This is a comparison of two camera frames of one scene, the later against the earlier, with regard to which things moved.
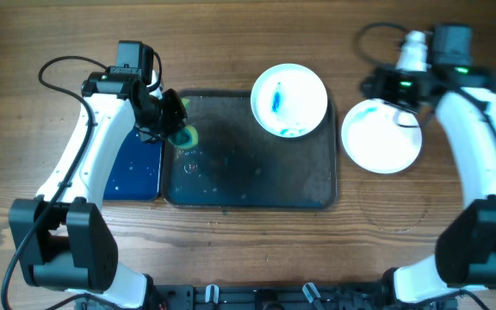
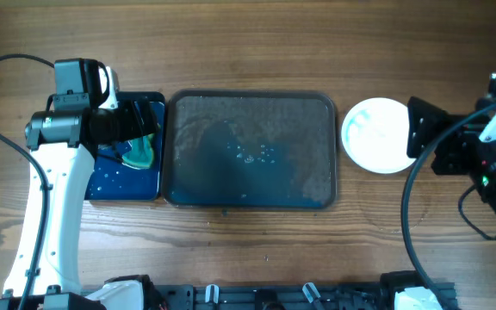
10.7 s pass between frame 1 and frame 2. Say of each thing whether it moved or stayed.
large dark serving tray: stayed
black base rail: stayed
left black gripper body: moved
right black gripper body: moved
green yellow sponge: moved
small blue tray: stayed
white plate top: moved
